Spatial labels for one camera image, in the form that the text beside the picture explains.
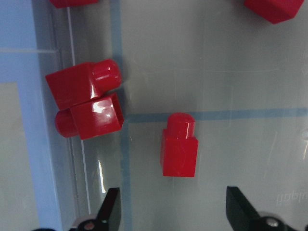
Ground red toy block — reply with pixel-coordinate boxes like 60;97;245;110
55;92;124;140
49;0;99;9
160;113;198;178
244;0;304;24
46;59;122;110

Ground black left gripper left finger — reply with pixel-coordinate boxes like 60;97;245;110
96;188;121;231

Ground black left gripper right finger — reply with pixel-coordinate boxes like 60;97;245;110
226;186;261;231

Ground blue plastic tray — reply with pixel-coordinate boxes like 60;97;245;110
0;0;62;231

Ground clear plastic storage box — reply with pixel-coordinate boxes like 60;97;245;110
45;0;308;231

